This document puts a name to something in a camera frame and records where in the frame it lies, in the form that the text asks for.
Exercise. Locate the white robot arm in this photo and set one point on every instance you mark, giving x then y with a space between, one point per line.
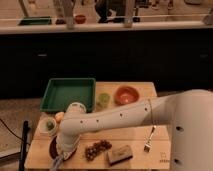
190 114

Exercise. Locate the orange bowl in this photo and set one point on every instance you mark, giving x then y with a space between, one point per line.
126 95

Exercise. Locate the far red bowl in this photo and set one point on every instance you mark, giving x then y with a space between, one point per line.
80 19

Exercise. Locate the green plastic tray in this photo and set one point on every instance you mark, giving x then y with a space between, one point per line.
61 92

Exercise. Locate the yellow orange fruit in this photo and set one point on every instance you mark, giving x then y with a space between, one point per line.
59 116

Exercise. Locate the bunch of dark grapes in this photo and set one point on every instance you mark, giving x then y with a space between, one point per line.
93 151

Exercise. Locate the white cup with green item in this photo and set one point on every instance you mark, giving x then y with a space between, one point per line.
48 126

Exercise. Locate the silver fork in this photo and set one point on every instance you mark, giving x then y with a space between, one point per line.
147 145

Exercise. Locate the person in background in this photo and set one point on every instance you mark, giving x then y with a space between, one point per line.
104 9

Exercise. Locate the far green tray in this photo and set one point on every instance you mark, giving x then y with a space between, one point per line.
27 21

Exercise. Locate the black stand post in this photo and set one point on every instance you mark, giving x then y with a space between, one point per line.
23 146

